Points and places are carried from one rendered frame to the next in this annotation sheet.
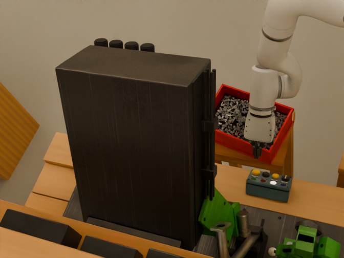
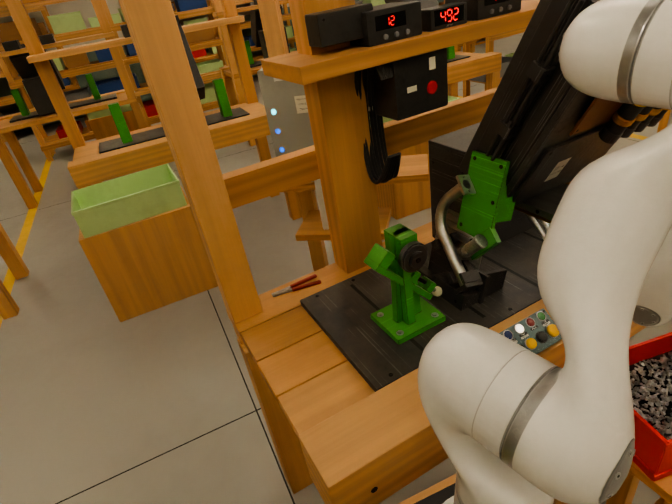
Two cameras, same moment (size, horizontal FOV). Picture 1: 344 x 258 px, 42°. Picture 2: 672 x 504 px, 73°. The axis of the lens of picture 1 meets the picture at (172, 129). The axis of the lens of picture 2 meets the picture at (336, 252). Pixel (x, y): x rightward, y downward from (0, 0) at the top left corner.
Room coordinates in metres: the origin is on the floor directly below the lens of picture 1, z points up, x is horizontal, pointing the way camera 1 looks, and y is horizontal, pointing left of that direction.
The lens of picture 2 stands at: (0.62, -1.10, 1.70)
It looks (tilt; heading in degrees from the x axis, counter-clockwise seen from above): 31 degrees down; 118
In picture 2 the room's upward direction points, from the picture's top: 10 degrees counter-clockwise
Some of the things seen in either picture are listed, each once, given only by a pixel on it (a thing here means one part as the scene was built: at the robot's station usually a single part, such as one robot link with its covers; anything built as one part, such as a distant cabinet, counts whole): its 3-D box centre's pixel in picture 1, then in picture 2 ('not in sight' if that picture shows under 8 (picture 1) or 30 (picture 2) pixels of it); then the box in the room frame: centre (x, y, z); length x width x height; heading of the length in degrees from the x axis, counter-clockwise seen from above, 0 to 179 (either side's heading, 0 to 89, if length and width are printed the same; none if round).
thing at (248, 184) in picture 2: not in sight; (410, 130); (0.22, 0.33, 1.23); 1.30 x 0.05 x 0.09; 51
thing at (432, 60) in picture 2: not in sight; (409, 82); (0.27, 0.14, 1.42); 0.17 x 0.12 x 0.15; 51
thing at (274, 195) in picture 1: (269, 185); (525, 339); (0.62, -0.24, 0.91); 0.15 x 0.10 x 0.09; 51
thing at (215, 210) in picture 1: (209, 214); (490, 193); (0.51, 0.00, 1.17); 0.13 x 0.12 x 0.20; 51
